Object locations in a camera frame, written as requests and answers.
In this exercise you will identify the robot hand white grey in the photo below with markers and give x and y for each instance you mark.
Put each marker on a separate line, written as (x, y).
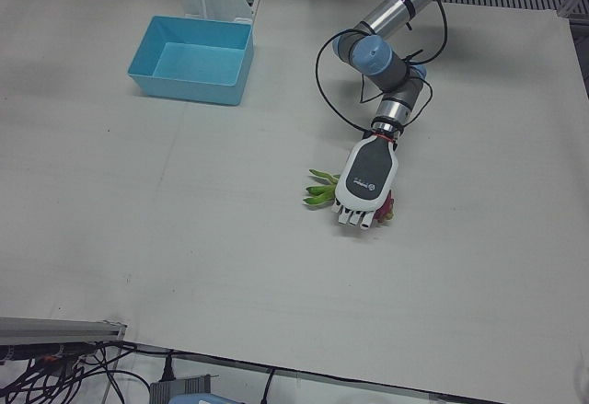
(368, 174)

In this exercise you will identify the pink dragon fruit green leaves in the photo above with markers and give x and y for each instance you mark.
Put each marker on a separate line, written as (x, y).
(322, 189)

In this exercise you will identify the light blue plastic bin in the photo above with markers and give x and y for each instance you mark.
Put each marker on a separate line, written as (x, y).
(202, 63)

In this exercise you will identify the grey power adapter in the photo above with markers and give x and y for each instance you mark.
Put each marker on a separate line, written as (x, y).
(179, 388)

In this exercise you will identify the aluminium profile bar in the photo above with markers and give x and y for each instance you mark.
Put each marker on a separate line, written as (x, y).
(55, 328)

